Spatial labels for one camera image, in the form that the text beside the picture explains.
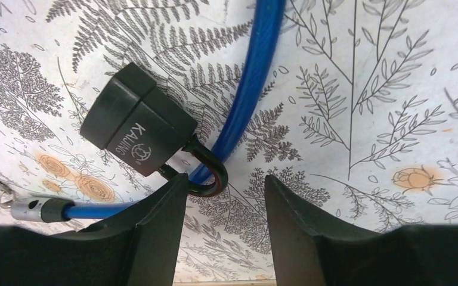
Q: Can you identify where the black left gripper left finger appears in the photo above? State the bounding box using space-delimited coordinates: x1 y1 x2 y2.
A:
0 174 188 285

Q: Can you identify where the blue cable lock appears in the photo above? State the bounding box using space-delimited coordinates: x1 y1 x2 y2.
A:
10 1 286 223

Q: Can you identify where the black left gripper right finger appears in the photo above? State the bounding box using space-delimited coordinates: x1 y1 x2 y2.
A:
264 175 458 285

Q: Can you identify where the black padlock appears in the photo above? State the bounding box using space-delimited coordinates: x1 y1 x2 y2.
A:
79 63 228 197

